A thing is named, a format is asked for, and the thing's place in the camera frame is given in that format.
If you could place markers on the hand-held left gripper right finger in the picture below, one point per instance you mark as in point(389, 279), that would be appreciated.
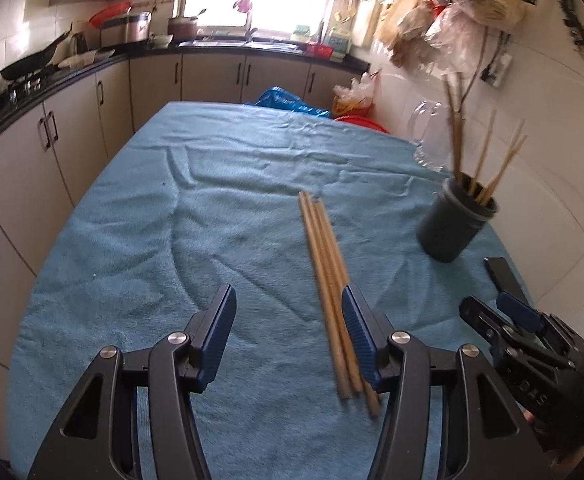
point(359, 330)

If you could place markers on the white wall outlet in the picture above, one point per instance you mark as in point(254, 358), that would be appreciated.
point(497, 69)

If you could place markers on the steel rice cooker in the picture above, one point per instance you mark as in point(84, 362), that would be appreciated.
point(124, 30)

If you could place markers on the metal faucet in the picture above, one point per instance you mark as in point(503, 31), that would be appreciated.
point(252, 35)

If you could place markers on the small red basket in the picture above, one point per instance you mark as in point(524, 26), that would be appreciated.
point(319, 50)

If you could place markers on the black smartphone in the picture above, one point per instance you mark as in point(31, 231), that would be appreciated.
point(504, 275)

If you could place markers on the red plastic colander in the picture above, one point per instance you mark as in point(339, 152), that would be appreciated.
point(109, 11)

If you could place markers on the black wok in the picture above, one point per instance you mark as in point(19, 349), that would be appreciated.
point(31, 62)

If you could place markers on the brown cooking pot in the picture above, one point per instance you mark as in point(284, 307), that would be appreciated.
point(182, 29)

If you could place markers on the steel kettle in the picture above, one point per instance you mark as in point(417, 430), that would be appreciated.
point(76, 45)

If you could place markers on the clear bag with yellow contents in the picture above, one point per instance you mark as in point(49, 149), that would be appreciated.
point(354, 97)

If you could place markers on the red plastic basin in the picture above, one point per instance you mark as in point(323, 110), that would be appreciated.
point(359, 124)

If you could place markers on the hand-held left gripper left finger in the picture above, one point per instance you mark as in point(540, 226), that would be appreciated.
point(216, 330)

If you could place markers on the clear glass pitcher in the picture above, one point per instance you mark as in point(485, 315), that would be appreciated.
point(429, 150)

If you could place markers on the dark grey perforated utensil holder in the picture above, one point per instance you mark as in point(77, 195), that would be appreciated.
point(447, 230)

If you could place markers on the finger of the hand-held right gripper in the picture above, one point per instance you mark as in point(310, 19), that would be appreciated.
point(517, 310)
point(477, 312)

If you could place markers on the white bowl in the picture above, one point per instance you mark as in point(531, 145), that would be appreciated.
point(160, 41)

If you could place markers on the gas stove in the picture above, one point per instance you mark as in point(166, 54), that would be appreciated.
point(26, 87)

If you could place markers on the long wooden chopstick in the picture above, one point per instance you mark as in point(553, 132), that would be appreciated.
point(327, 260)
point(338, 260)
point(317, 260)

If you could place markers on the white detergent container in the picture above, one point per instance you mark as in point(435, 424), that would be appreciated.
point(339, 40)

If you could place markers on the pink cloth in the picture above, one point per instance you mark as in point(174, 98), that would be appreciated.
point(243, 5)

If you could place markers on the blue plastic bag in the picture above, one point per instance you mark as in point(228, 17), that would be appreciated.
point(282, 100)

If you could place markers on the hanging plastic bags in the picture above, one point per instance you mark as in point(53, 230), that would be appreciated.
point(447, 5)

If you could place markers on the blue terry tablecloth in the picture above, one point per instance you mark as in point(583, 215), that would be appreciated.
point(171, 235)

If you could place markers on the white dish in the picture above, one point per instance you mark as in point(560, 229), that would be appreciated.
point(84, 59)

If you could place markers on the bunch of wooden chopsticks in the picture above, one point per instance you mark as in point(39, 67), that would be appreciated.
point(456, 150)

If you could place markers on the green white packet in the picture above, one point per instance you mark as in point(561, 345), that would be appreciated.
point(302, 32)

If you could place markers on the person's right hand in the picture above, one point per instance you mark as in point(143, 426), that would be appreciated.
point(559, 452)

